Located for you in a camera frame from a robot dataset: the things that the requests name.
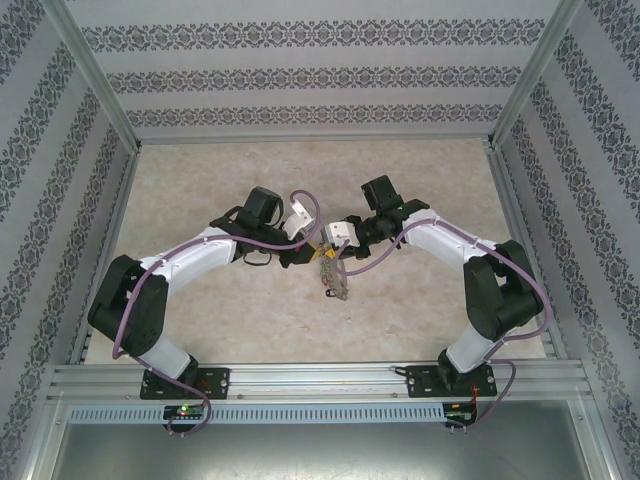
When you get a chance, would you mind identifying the grey metal panel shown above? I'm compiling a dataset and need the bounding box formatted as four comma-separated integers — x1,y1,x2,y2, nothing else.
49,399,614,480

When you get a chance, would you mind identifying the metal keyring holder with rings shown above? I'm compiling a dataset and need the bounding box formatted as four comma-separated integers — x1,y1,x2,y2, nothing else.
316,243,351,302

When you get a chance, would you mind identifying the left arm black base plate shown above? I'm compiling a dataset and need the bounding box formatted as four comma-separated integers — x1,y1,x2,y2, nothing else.
140,367,232,402

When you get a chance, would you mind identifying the left small circuit board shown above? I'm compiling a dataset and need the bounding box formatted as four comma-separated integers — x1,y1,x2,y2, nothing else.
163,403,207,421

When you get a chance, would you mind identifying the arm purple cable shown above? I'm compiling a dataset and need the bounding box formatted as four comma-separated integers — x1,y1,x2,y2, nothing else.
337,219,554,434
112,189,325,435

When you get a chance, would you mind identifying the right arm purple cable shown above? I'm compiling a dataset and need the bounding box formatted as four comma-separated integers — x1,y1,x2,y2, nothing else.
337,219,554,434

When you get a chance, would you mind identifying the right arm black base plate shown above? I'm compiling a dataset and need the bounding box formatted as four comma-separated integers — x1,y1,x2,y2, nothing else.
407,363,499,400

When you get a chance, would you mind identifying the right small circuit board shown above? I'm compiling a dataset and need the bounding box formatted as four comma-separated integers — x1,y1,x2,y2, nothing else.
444,401,480,427

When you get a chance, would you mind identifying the aluminium frame post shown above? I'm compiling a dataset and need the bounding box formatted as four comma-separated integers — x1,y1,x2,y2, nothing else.
487,0,586,151
47,0,144,154

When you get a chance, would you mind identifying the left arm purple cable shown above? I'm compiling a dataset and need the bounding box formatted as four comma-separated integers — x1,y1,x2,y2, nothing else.
112,189,325,435

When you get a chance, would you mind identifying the small circuit board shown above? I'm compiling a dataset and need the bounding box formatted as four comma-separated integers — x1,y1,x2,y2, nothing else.
163,403,207,421
444,401,480,427

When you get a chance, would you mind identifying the slotted grey cable duct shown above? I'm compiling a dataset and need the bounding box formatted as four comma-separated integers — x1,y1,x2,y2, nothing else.
67,403,446,425

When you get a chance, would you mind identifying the aluminium mounting rail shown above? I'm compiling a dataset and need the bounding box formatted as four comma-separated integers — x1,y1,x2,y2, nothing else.
47,362,589,401

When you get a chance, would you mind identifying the aluminium side rail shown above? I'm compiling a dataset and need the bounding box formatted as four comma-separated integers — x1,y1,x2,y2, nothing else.
487,144,569,361
69,148,144,366

